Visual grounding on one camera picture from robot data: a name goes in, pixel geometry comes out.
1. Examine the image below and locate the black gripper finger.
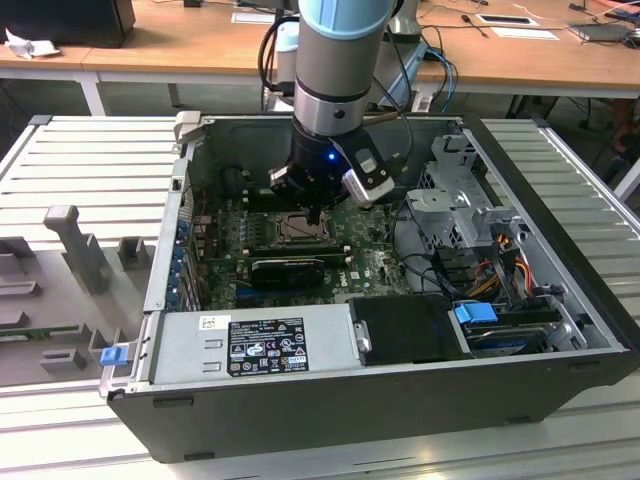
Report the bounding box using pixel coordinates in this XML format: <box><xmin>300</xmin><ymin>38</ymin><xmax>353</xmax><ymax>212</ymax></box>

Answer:
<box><xmin>314</xmin><ymin>191</ymin><xmax>352</xmax><ymax>226</ymax></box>
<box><xmin>271</xmin><ymin>167</ymin><xmax>317</xmax><ymax>226</ymax></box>

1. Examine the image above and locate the metal socket cover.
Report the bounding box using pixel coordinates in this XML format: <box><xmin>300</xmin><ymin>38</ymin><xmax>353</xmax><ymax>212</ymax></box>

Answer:
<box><xmin>273</xmin><ymin>210</ymin><xmax>334</xmax><ymax>246</ymax></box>

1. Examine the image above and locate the silver topped CPU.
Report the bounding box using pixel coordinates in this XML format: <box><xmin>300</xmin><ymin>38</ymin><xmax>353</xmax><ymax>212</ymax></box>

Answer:
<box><xmin>283</xmin><ymin>213</ymin><xmax>321</xmax><ymax>239</ymax></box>

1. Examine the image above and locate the CPU socket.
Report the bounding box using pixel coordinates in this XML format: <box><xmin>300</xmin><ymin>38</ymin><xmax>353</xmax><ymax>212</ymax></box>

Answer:
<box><xmin>269</xmin><ymin>208</ymin><xmax>336</xmax><ymax>249</ymax></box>

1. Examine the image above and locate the blue expansion slot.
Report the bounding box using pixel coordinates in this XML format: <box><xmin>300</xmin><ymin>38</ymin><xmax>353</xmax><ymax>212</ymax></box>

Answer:
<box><xmin>233</xmin><ymin>284</ymin><xmax>266</xmax><ymax>307</ymax></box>

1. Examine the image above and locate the green motherboard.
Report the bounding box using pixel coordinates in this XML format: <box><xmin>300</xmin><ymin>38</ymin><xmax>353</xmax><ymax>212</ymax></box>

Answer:
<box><xmin>192</xmin><ymin>192</ymin><xmax>419</xmax><ymax>311</ymax></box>

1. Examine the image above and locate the black graphics card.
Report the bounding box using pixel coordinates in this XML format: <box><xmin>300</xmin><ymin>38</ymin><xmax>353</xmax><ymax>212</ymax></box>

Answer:
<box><xmin>248</xmin><ymin>257</ymin><xmax>325</xmax><ymax>292</ymax></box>

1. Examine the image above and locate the metal drive cage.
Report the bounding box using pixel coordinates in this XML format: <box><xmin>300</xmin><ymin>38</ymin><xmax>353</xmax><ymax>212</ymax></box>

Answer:
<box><xmin>403</xmin><ymin>132</ymin><xmax>532</xmax><ymax>261</ymax></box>

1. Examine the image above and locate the pale blue teach pendant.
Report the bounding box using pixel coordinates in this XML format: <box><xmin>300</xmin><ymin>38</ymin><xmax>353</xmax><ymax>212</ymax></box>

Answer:
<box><xmin>374</xmin><ymin>43</ymin><xmax>427</xmax><ymax>110</ymax></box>

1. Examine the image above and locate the black plastic shroud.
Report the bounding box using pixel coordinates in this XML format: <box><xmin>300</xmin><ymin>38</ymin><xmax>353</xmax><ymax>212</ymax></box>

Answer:
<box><xmin>346</xmin><ymin>294</ymin><xmax>475</xmax><ymax>367</ymax></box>

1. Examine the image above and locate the white paper sheet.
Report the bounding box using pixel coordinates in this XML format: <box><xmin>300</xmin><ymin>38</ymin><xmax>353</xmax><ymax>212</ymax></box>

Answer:
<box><xmin>491</xmin><ymin>25</ymin><xmax>562</xmax><ymax>42</ymax></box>
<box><xmin>231</xmin><ymin>10</ymin><xmax>275</xmax><ymax>25</ymax></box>

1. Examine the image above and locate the wooden desk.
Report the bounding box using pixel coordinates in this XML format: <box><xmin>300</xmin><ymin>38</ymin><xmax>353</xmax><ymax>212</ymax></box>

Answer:
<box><xmin>0</xmin><ymin>0</ymin><xmax>151</xmax><ymax>117</ymax></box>
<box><xmin>82</xmin><ymin>0</ymin><xmax>640</xmax><ymax>117</ymax></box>

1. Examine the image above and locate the hard disk in blue carrier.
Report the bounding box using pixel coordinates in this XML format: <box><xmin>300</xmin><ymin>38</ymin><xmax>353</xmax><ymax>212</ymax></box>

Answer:
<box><xmin>452</xmin><ymin>302</ymin><xmax>554</xmax><ymax>359</ymax></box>

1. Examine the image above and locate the grey power supply unit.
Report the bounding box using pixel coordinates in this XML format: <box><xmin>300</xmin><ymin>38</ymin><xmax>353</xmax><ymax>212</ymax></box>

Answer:
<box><xmin>148</xmin><ymin>302</ymin><xmax>365</xmax><ymax>386</ymax></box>

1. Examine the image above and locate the black open PC case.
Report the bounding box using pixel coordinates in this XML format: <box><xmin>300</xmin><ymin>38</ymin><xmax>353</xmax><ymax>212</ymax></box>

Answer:
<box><xmin>98</xmin><ymin>110</ymin><xmax>640</xmax><ymax>464</ymax></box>

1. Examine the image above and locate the blue case latch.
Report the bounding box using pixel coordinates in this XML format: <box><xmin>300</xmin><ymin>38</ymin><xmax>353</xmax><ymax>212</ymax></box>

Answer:
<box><xmin>99</xmin><ymin>347</ymin><xmax>126</xmax><ymax>370</ymax></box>

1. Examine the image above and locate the grey parts rack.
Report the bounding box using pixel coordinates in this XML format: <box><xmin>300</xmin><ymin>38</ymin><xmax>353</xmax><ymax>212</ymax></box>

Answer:
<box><xmin>0</xmin><ymin>203</ymin><xmax>154</xmax><ymax>387</ymax></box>

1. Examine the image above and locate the black box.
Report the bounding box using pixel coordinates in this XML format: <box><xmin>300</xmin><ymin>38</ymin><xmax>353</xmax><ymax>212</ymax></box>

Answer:
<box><xmin>0</xmin><ymin>0</ymin><xmax>136</xmax><ymax>50</ymax></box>

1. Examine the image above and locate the green RAM stick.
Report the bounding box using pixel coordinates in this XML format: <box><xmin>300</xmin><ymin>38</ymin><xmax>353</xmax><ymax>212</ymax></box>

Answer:
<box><xmin>0</xmin><ymin>324</ymin><xmax>81</xmax><ymax>337</ymax></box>

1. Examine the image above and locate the crumpled white paper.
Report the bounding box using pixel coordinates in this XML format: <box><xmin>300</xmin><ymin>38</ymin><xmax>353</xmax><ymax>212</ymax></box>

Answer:
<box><xmin>3</xmin><ymin>27</ymin><xmax>62</xmax><ymax>60</ymax></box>

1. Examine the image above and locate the dark notebook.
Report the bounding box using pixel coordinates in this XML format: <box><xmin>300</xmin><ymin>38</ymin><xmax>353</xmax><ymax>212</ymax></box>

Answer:
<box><xmin>566</xmin><ymin>22</ymin><xmax>632</xmax><ymax>44</ymax></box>

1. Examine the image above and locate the person leg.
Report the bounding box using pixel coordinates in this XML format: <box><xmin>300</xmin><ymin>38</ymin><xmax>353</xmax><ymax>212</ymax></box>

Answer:
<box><xmin>612</xmin><ymin>98</ymin><xmax>640</xmax><ymax>151</ymax></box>

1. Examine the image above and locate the thick black cable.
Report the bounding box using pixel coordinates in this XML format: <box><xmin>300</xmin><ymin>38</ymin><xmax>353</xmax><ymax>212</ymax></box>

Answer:
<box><xmin>388</xmin><ymin>197</ymin><xmax>451</xmax><ymax>301</ymax></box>

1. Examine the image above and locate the black camera cable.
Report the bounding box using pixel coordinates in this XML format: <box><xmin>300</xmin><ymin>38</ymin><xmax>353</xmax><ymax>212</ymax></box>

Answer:
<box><xmin>257</xmin><ymin>14</ymin><xmax>416</xmax><ymax>174</ymax></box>

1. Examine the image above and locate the blue cable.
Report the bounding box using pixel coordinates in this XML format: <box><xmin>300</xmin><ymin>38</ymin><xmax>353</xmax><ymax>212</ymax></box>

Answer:
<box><xmin>424</xmin><ymin>47</ymin><xmax>459</xmax><ymax>109</ymax></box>

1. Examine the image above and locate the red yellow wire bundle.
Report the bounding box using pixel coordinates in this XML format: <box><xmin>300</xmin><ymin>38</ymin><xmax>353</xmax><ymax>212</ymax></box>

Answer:
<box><xmin>469</xmin><ymin>249</ymin><xmax>532</xmax><ymax>300</ymax></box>

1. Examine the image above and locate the desk cable port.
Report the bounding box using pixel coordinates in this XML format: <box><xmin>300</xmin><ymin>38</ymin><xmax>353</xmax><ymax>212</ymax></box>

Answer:
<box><xmin>474</xmin><ymin>13</ymin><xmax>540</xmax><ymax>26</ymax></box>

